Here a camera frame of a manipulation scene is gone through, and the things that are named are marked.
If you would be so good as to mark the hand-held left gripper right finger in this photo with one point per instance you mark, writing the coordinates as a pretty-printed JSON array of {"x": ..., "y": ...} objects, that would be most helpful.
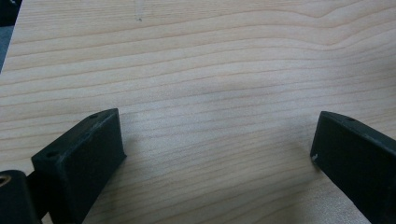
[{"x": 358, "y": 161}]

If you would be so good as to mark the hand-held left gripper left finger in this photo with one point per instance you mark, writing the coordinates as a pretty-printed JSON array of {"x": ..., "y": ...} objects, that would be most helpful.
[{"x": 81, "y": 168}]

